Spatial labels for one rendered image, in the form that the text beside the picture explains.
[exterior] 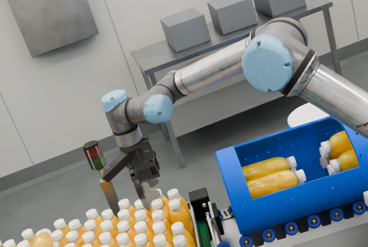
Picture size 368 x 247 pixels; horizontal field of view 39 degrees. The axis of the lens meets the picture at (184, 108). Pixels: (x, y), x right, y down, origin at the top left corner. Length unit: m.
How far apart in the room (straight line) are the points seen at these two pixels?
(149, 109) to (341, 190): 0.66
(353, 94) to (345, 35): 4.43
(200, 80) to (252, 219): 0.49
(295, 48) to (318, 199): 0.65
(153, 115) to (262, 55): 0.37
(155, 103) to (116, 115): 0.13
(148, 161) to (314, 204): 0.54
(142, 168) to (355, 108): 0.64
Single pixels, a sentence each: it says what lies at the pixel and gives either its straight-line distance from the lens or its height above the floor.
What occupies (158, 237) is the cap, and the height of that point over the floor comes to 1.09.
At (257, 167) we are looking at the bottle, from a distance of 1.76.
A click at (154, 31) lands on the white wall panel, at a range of 4.87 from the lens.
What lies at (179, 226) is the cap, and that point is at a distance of 1.67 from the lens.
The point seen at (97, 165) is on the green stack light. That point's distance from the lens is 2.05.
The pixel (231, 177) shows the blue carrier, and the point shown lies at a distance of 1.61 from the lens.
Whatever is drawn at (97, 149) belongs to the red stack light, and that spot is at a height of 1.24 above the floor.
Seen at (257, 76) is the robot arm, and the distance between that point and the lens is 1.15.
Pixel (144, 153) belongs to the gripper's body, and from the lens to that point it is 1.49.
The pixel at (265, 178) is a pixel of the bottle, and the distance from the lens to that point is 1.68.
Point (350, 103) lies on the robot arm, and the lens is 1.16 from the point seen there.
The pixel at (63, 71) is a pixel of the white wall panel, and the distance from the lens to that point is 4.86.
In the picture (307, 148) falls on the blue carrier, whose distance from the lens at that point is 1.89.
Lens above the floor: 2.01
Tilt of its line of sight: 21 degrees down
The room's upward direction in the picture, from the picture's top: 18 degrees counter-clockwise
